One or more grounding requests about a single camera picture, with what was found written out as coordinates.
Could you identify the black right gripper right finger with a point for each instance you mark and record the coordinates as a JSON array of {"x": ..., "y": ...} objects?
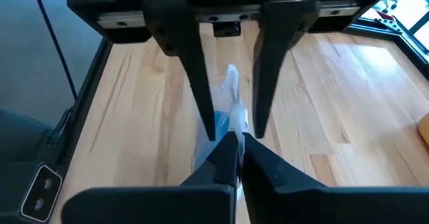
[{"x": 318, "y": 205}]

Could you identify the clear plastic zip bag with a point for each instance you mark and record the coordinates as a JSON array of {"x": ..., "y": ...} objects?
[{"x": 234, "y": 100}]

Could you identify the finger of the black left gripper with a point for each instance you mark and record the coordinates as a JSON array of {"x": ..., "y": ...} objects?
[
  {"x": 271, "y": 56},
  {"x": 191, "y": 56}
]

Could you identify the blue elastic bandage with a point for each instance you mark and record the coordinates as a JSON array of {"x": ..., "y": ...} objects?
[{"x": 220, "y": 123}]

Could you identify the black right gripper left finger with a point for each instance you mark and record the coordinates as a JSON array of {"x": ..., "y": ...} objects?
[{"x": 167, "y": 205}]

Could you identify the yellow plastic bin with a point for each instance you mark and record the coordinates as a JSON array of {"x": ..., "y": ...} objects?
[{"x": 424, "y": 130}]

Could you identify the small black camera box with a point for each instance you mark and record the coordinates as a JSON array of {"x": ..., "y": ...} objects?
[{"x": 41, "y": 194}]

